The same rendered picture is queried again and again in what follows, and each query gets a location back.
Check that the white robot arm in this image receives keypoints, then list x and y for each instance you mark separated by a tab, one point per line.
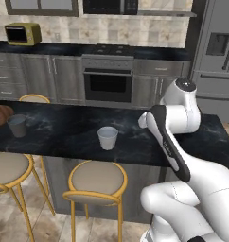
182	189

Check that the white glass of water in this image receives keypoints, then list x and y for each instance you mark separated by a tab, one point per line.
108	137

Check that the grey glass of water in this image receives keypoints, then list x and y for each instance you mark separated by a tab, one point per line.
17	125

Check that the brown ice bowl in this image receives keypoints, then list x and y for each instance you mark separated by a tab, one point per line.
0	114

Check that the grey kitchen island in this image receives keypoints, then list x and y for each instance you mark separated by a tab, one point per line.
88	151

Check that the steel oven with hob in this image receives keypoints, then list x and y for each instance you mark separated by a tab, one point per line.
108	77

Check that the grey base cupboards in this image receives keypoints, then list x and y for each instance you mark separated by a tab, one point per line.
37	77
159	83

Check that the yellow stool with beige seat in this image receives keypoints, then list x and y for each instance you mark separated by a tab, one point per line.
97	182
34	99
7	170

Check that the black microwave oven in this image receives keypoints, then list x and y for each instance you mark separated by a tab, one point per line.
110	6

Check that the grey fridge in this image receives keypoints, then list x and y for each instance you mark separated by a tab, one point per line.
215	60

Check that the yellow toaster oven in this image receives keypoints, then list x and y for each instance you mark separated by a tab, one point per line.
23	33

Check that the grey wall cupboard glass doors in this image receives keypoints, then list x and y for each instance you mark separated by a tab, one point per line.
41	7

